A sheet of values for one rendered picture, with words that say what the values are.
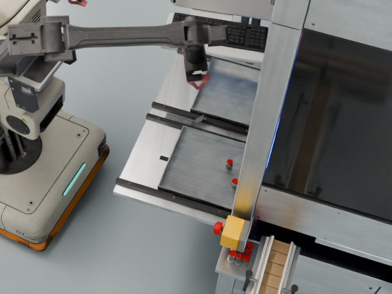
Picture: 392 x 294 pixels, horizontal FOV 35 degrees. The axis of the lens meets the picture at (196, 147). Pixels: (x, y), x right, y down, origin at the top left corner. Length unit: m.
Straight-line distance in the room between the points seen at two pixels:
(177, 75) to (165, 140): 0.30
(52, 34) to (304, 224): 0.87
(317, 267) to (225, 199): 0.37
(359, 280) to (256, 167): 0.61
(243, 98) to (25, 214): 1.08
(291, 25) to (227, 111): 1.05
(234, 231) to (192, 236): 1.14
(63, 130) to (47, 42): 1.41
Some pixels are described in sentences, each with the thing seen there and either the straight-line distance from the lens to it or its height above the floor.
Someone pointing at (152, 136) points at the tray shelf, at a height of 0.88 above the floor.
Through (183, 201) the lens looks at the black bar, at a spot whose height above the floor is 0.90.
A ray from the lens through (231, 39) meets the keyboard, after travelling 2.57.
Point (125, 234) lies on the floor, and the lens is 2.97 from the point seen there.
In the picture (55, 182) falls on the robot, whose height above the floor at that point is 0.28.
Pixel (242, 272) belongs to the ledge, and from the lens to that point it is 1.95.
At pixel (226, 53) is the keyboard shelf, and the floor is 0.80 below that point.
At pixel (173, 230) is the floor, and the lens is 2.98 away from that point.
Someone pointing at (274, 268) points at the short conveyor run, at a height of 0.93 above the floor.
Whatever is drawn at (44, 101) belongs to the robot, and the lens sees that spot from 2.41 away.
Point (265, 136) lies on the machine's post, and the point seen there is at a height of 1.43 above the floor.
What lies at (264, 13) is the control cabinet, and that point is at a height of 0.85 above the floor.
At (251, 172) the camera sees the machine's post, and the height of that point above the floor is 1.26.
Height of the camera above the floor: 2.66
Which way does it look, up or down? 56 degrees down
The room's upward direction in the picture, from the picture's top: 5 degrees clockwise
